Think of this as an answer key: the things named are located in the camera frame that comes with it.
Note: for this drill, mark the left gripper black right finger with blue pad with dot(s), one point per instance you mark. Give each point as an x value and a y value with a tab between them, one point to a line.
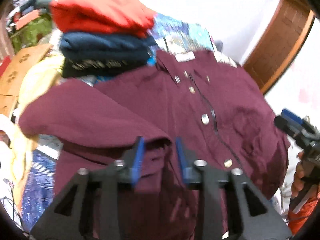
230	196

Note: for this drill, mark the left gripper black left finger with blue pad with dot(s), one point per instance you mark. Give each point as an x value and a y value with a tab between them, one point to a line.
70	215

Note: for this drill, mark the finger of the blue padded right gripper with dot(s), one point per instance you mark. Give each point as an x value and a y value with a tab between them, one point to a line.
288	115

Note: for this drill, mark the maroon button shirt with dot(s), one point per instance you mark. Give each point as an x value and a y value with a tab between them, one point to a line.
216	109

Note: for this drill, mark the person's right hand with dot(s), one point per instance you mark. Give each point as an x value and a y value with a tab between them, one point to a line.
298	184

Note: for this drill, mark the brown wooden door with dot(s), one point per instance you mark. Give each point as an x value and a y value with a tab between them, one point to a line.
280	43

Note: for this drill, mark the orange sleeve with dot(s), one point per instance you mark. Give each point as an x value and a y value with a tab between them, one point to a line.
297	220

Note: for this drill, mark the yellow orange blanket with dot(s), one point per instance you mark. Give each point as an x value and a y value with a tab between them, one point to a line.
18	156

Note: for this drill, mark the blue patterned bedsheet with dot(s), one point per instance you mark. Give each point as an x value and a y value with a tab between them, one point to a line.
171	35

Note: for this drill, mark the black garment gold print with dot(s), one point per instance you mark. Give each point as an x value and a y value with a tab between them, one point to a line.
98	67

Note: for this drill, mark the brown cardboard box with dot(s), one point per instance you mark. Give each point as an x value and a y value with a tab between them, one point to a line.
15	72

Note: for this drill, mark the navy folded garment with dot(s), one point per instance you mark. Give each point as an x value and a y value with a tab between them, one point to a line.
78	46

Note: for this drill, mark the red box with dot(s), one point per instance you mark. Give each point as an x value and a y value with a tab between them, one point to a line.
4	64

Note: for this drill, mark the green patterned cloth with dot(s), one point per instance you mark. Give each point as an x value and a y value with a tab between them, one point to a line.
30	34

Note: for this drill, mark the red folded garment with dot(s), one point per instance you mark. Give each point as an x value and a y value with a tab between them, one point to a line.
103	16

